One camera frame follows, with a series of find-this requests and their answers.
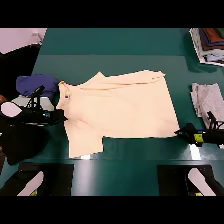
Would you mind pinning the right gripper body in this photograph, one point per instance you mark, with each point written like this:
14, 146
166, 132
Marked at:
187, 133

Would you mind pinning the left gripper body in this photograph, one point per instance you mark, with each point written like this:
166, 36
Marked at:
55, 117

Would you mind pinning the cream T-shirt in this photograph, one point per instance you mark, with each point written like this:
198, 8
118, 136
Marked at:
126, 110

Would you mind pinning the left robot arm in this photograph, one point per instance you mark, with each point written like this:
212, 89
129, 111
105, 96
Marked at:
10, 109

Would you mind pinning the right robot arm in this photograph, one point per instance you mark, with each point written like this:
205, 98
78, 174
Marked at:
201, 180

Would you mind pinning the grey garment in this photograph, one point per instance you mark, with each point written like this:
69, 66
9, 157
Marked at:
208, 100

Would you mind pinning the black garment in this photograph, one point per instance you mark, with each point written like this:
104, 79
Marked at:
23, 143

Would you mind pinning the dark blue garment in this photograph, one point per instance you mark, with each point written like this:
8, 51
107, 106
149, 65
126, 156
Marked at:
210, 42

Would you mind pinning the brown garment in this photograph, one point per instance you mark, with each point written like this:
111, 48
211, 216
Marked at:
212, 32

